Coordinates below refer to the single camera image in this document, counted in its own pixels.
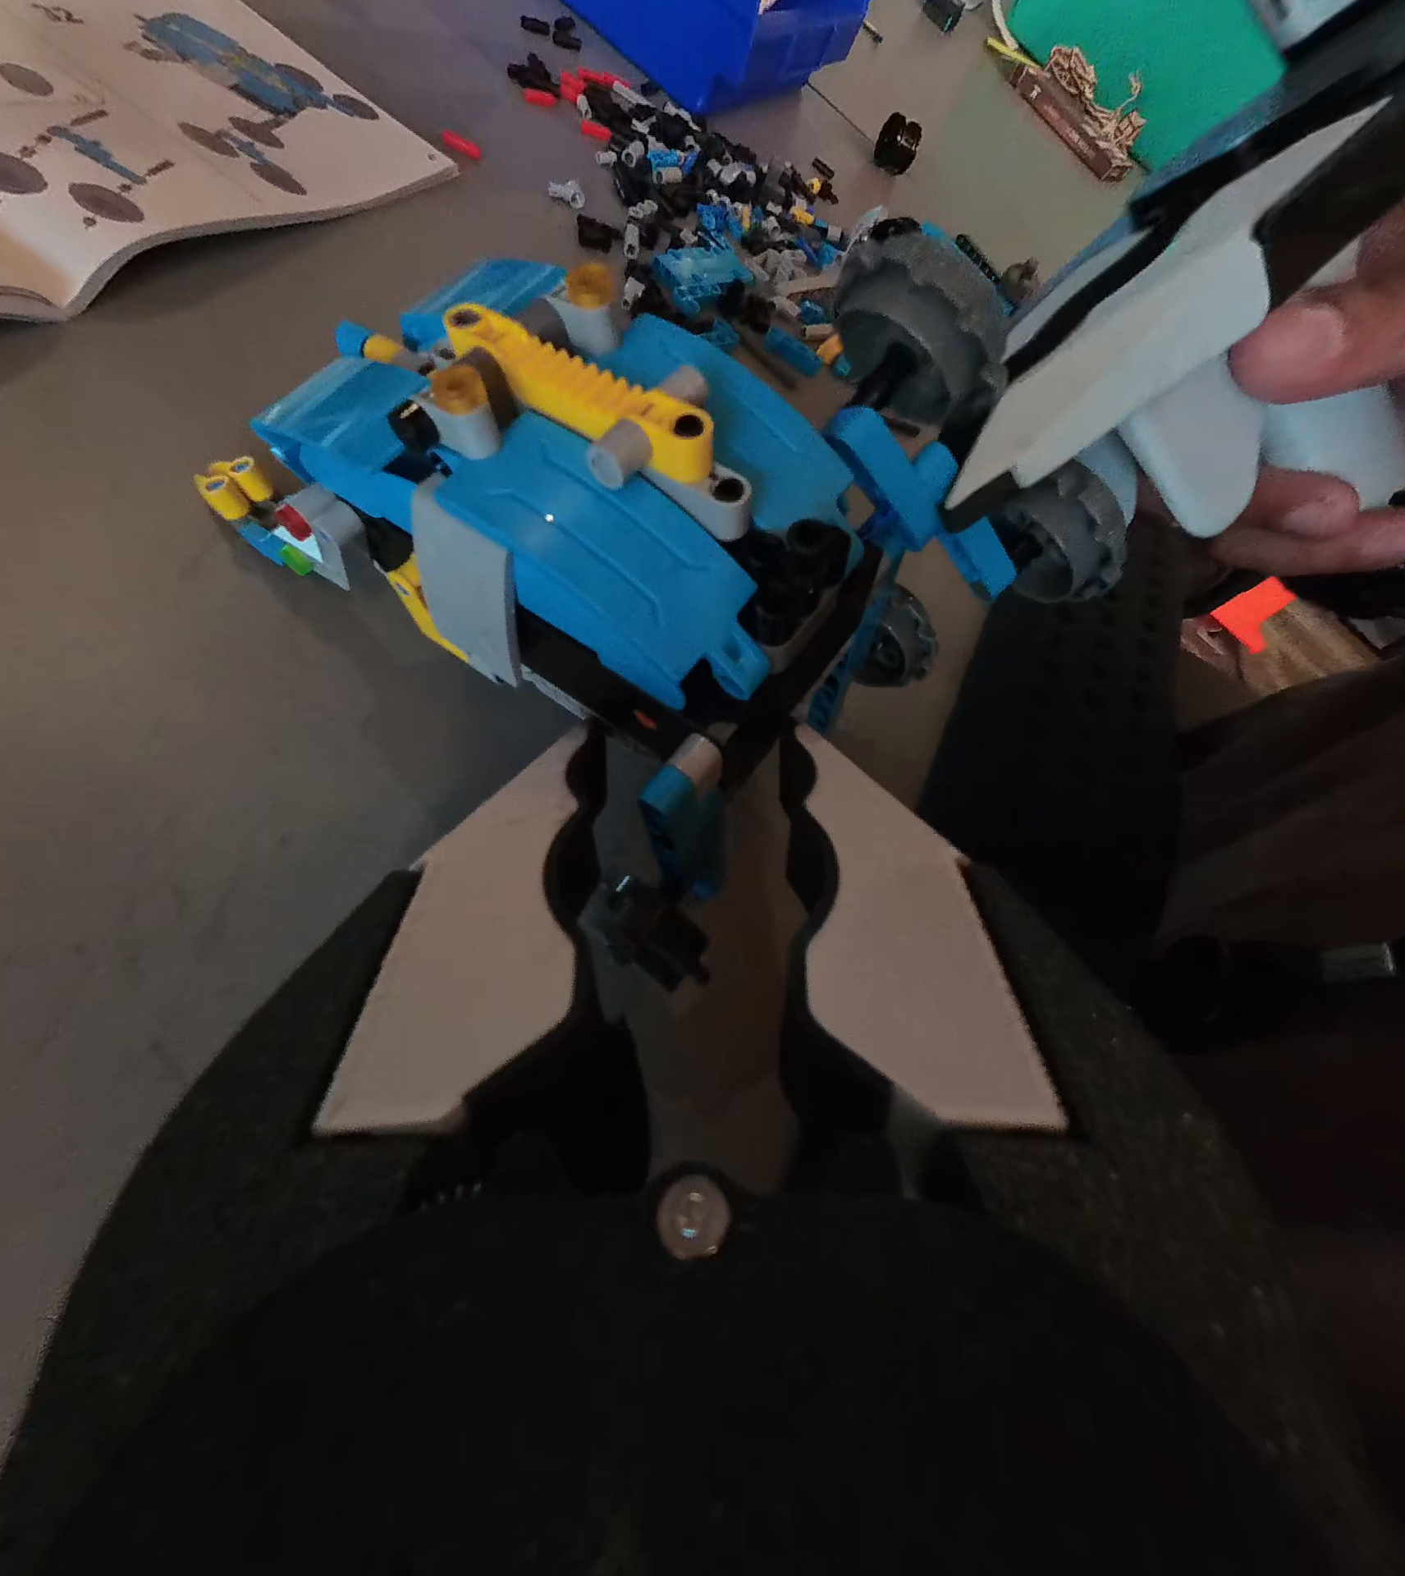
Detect orange floor marker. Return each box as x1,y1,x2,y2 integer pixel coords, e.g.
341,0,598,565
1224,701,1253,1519
1206,576,1299,657

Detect teal green box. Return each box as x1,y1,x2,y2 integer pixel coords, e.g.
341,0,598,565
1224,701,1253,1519
1004,0,1294,174

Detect pile of small brick parts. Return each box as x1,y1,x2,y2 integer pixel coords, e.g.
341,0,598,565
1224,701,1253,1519
506,12,902,378

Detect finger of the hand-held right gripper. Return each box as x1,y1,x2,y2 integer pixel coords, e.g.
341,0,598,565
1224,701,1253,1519
1002,95,1391,374
940,232,1274,522

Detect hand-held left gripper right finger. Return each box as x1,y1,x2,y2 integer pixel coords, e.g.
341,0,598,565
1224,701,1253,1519
780,724,1071,1135

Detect brown wooden model kit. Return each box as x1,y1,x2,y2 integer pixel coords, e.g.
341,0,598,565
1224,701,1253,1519
1009,45,1151,187

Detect blue yellow brick toy vehicle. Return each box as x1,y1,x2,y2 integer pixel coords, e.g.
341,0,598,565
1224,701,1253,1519
196,215,1133,987

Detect grey desk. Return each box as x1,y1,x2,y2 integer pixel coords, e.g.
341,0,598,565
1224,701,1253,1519
0,0,1148,1576

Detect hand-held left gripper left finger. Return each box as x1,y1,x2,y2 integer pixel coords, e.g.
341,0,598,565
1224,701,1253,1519
309,726,592,1138

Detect open instruction booklet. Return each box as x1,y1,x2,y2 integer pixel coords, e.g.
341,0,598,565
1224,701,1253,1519
0,0,462,335

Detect black perforated chair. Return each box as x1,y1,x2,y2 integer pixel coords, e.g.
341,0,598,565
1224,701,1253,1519
918,517,1191,951

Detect blue plastic bin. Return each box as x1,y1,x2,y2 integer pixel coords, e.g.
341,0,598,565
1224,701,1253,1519
560,0,874,115

